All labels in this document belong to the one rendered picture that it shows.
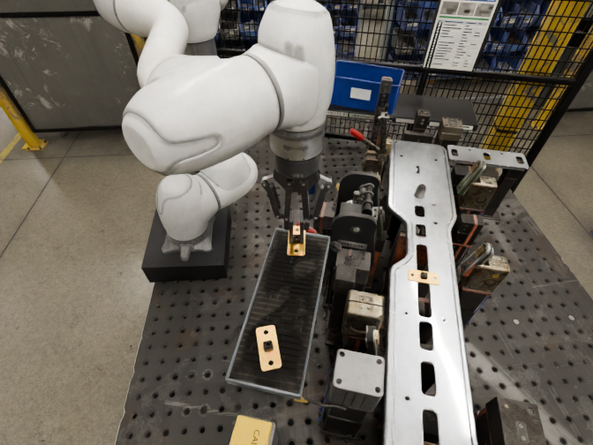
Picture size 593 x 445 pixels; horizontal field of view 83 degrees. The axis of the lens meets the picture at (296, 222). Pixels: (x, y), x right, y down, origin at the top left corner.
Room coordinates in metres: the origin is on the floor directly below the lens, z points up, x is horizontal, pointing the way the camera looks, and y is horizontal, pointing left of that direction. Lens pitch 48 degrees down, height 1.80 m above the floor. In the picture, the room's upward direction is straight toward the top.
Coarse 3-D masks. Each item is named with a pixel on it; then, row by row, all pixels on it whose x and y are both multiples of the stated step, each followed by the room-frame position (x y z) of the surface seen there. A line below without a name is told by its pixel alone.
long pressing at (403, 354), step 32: (416, 160) 1.05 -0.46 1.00; (448, 192) 0.86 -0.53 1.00; (416, 224) 0.72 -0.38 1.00; (448, 224) 0.72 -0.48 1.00; (416, 256) 0.59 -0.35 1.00; (448, 256) 0.59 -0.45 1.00; (416, 288) 0.48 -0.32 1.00; (448, 288) 0.48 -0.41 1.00; (416, 320) 0.39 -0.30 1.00; (448, 320) 0.39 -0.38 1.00; (416, 352) 0.31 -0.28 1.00; (448, 352) 0.31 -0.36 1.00; (416, 384) 0.24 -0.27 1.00; (448, 384) 0.24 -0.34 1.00; (384, 416) 0.18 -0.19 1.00; (416, 416) 0.17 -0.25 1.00; (448, 416) 0.17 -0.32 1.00
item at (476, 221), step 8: (464, 216) 0.76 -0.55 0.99; (472, 216) 0.76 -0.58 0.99; (480, 216) 0.76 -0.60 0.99; (456, 224) 0.76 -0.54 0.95; (464, 224) 0.73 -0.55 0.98; (472, 224) 0.73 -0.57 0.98; (480, 224) 0.72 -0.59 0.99; (456, 232) 0.74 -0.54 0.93; (464, 232) 0.73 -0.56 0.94; (472, 232) 0.72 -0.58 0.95; (456, 240) 0.73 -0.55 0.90; (464, 240) 0.72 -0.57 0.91; (472, 240) 0.72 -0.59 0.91; (456, 248) 0.73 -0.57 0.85; (464, 248) 0.73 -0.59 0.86; (456, 256) 0.73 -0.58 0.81; (456, 264) 0.72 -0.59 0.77
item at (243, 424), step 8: (240, 416) 0.14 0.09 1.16; (240, 424) 0.13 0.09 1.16; (248, 424) 0.13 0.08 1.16; (256, 424) 0.13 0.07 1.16; (264, 424) 0.13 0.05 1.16; (240, 432) 0.12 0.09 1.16; (248, 432) 0.12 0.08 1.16; (256, 432) 0.12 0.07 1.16; (264, 432) 0.12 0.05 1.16; (232, 440) 0.11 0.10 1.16; (240, 440) 0.11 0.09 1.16; (248, 440) 0.11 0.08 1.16; (256, 440) 0.11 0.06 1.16; (264, 440) 0.11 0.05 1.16
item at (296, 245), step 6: (294, 228) 0.51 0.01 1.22; (294, 234) 0.48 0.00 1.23; (288, 240) 0.47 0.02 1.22; (294, 240) 0.46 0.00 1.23; (288, 246) 0.45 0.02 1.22; (294, 246) 0.45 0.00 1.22; (300, 246) 0.45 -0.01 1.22; (288, 252) 0.44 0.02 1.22; (294, 252) 0.44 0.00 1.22; (300, 252) 0.44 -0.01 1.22
